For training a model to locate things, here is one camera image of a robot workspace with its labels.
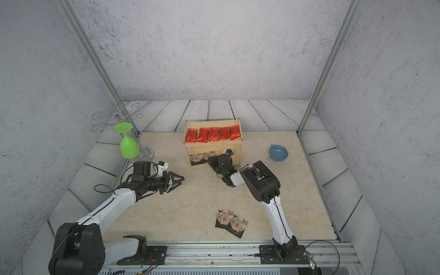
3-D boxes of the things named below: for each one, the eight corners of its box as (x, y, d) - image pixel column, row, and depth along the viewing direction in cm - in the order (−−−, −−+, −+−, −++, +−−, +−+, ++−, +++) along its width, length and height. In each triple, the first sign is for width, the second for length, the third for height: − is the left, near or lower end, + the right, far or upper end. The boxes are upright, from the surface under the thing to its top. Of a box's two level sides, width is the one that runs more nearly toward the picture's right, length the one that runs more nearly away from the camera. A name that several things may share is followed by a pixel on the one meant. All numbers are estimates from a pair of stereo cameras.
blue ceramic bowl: (271, 163, 106) (272, 159, 103) (268, 148, 114) (269, 144, 111) (288, 163, 106) (290, 159, 103) (284, 148, 114) (285, 144, 111)
